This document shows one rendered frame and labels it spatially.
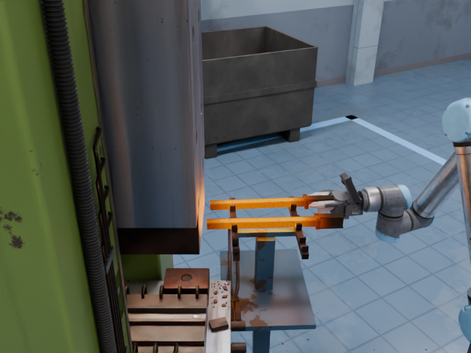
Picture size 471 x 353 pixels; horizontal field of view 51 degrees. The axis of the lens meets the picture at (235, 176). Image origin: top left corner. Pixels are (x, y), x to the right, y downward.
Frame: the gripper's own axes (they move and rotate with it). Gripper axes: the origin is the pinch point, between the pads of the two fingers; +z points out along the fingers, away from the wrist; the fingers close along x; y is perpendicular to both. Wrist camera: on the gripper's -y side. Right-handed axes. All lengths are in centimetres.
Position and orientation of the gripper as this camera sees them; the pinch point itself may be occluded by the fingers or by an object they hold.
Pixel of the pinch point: (310, 199)
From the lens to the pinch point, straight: 177.5
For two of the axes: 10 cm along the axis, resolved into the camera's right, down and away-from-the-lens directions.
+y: 0.0, 8.8, 4.8
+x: -1.6, -4.8, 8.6
